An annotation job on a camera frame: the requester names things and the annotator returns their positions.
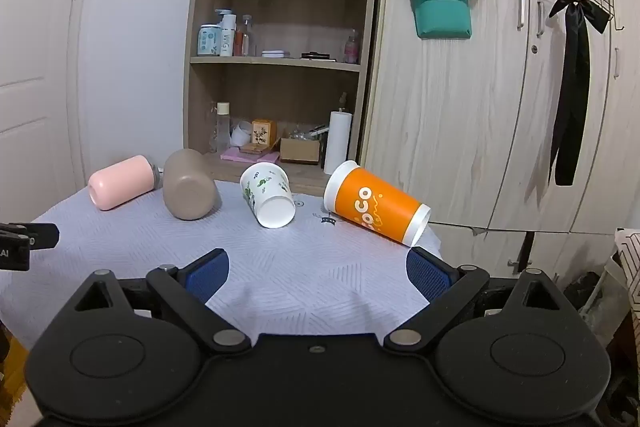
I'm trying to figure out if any wooden wardrobe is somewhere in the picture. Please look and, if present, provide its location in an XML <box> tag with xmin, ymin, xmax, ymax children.
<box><xmin>360</xmin><ymin>0</ymin><xmax>640</xmax><ymax>238</ymax></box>

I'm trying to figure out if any teal pouch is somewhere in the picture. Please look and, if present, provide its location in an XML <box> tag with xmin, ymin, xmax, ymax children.
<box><xmin>407</xmin><ymin>0</ymin><xmax>473</xmax><ymax>40</ymax></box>

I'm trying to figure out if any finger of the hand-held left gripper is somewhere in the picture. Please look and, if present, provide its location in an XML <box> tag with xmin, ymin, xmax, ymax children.
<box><xmin>0</xmin><ymin>222</ymin><xmax>60</xmax><ymax>251</ymax></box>

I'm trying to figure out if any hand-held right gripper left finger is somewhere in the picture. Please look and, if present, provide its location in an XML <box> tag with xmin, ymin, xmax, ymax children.
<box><xmin>75</xmin><ymin>249</ymin><xmax>251</xmax><ymax>355</ymax></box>

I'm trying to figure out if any amber bottle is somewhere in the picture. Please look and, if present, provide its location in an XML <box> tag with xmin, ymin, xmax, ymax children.
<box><xmin>235</xmin><ymin>15</ymin><xmax>256</xmax><ymax>57</ymax></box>

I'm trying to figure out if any pink cup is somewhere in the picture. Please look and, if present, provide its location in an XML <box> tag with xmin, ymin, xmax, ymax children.
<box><xmin>88</xmin><ymin>155</ymin><xmax>164</xmax><ymax>211</ymax></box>

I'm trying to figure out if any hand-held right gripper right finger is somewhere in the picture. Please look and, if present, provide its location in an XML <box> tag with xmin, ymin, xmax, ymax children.
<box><xmin>384</xmin><ymin>247</ymin><xmax>568</xmax><ymax>354</ymax></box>

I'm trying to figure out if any orange cup with white rims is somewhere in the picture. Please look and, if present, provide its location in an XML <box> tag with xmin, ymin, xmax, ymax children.
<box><xmin>323</xmin><ymin>160</ymin><xmax>431</xmax><ymax>248</ymax></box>

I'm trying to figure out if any white floral paper cup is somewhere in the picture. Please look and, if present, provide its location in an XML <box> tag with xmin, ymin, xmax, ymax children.
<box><xmin>239</xmin><ymin>162</ymin><xmax>297</xmax><ymax>229</ymax></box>

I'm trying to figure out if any white door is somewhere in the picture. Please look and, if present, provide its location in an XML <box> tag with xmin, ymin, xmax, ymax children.
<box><xmin>0</xmin><ymin>0</ymin><xmax>98</xmax><ymax>223</ymax></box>

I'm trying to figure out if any teal label jar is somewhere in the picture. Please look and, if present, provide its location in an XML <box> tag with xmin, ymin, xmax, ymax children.
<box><xmin>197</xmin><ymin>24</ymin><xmax>222</xmax><ymax>56</ymax></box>

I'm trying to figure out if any pink book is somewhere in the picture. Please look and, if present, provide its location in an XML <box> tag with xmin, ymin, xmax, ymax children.
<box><xmin>220</xmin><ymin>147</ymin><xmax>280</xmax><ymax>164</ymax></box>

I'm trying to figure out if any white patterned box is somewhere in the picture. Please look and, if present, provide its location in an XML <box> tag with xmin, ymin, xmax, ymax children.
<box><xmin>613</xmin><ymin>228</ymin><xmax>640</xmax><ymax>323</ymax></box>

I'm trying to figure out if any cardboard box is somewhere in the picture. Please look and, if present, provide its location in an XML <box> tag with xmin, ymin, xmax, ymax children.
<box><xmin>279</xmin><ymin>137</ymin><xmax>321</xmax><ymax>166</ymax></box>

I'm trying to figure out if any yellow floral box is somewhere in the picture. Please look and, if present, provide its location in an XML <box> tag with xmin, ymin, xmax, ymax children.
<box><xmin>251</xmin><ymin>119</ymin><xmax>277</xmax><ymax>148</ymax></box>

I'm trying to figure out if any taupe cup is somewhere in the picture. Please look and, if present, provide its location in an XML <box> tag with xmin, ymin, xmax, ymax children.
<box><xmin>164</xmin><ymin>148</ymin><xmax>222</xmax><ymax>221</ymax></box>

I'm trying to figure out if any black ribbon bow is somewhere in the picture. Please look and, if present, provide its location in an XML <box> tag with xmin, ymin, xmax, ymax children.
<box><xmin>548</xmin><ymin>0</ymin><xmax>612</xmax><ymax>186</ymax></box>

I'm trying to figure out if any pink bottle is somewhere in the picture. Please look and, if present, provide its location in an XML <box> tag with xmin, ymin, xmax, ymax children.
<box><xmin>344</xmin><ymin>29</ymin><xmax>361</xmax><ymax>64</ymax></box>

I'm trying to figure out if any white paper towel roll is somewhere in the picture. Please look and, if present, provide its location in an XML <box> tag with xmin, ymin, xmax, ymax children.
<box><xmin>323</xmin><ymin>93</ymin><xmax>353</xmax><ymax>176</ymax></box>

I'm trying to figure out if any pale quilted tablecloth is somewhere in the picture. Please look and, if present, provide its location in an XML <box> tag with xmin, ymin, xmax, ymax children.
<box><xmin>0</xmin><ymin>179</ymin><xmax>443</xmax><ymax>350</ymax></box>

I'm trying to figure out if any clear bottle with beige cap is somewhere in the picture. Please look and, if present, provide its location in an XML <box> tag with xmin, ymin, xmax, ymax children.
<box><xmin>208</xmin><ymin>102</ymin><xmax>232</xmax><ymax>154</ymax></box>

